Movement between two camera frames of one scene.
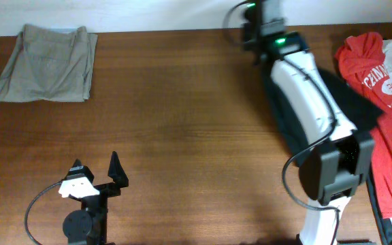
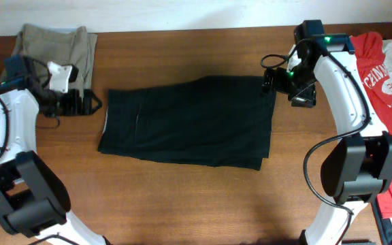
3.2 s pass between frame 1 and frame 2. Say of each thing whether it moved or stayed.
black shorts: moved
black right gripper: moved
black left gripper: moved
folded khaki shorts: stayed
